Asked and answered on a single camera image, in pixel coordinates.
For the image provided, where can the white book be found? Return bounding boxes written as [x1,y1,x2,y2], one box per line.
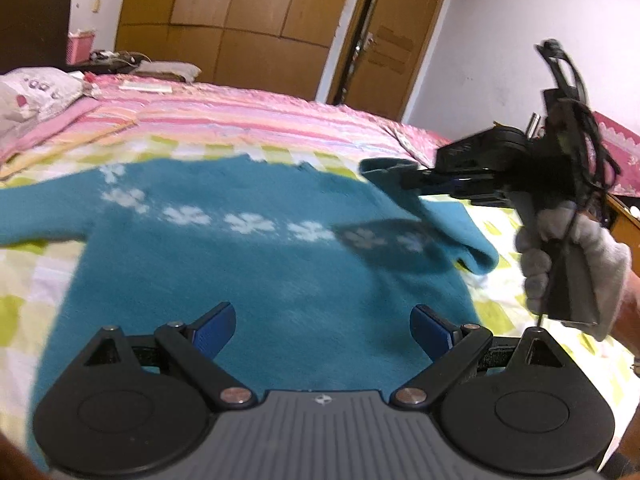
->
[119,80,174,95]

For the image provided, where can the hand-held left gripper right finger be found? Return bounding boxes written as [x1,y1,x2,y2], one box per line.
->
[390,304,563,408]

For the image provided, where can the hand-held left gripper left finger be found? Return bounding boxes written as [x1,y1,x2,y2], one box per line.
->
[82,302,256,408]

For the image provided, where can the wooden wardrobe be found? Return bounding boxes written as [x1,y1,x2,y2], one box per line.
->
[114,0,362,103]

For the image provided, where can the dark wooden headboard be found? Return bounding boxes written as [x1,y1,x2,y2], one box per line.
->
[0,0,72,76]

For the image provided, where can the dark nightstand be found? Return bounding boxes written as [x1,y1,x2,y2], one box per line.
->
[65,55,147,77]

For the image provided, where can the wooden door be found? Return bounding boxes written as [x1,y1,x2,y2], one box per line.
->
[327,0,449,122]

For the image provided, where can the teal sweater with white flowers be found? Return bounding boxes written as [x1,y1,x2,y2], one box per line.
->
[0,154,501,466]

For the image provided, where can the green checked bed sheet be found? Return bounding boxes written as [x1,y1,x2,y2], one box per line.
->
[0,130,640,480]

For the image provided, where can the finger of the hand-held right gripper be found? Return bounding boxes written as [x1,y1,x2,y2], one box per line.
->
[400,167,498,186]
[407,182,508,207]

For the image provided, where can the person's right hand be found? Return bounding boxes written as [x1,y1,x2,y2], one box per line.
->
[515,199,633,342]

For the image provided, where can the grey printed pillow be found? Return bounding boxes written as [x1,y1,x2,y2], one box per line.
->
[0,67,87,136]

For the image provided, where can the pink basket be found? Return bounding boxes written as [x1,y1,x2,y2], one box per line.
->
[67,30,96,65]

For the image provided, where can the pink lace cloth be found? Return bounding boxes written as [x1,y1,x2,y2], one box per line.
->
[594,110,640,197]

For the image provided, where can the pink striped blanket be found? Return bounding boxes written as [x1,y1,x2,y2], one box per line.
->
[0,82,431,181]

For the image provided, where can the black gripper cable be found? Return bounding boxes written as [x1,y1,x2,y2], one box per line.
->
[536,39,622,198]

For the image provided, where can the wooden side furniture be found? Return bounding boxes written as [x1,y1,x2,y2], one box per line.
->
[602,191,640,277]

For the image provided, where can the pink pillow cloth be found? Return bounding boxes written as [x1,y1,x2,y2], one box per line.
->
[0,97,103,163]

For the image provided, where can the folded grey cloth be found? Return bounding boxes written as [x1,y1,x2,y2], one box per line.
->
[134,61,202,82]

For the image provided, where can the cables on nightstand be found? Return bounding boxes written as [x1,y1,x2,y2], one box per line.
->
[89,49,147,64]

